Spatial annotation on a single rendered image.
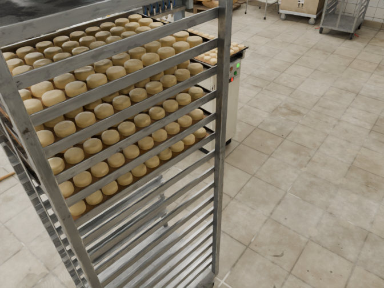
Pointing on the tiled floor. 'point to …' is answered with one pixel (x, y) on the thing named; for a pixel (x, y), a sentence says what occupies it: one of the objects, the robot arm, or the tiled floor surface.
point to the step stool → (266, 4)
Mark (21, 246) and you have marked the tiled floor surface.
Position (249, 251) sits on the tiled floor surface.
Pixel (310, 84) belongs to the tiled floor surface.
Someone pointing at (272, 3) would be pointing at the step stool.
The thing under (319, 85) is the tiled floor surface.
